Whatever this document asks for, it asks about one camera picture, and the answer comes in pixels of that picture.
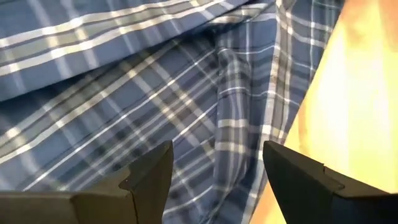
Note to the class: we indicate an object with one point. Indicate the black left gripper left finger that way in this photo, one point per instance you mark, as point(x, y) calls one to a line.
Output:
point(77, 208)

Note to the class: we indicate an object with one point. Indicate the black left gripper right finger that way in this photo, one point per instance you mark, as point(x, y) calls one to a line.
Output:
point(326, 205)

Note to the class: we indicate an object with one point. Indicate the dark garment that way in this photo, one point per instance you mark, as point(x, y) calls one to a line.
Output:
point(124, 93)

